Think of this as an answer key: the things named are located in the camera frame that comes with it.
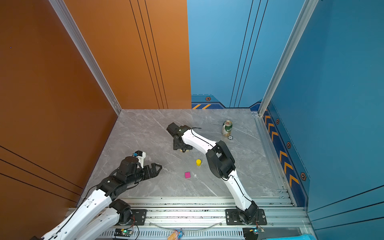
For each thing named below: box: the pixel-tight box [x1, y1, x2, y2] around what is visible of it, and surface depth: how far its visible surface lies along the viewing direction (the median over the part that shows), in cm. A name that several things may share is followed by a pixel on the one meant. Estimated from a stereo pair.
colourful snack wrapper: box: [167, 229, 183, 240], surface depth 68 cm
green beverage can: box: [222, 120, 233, 137], surface depth 101 cm
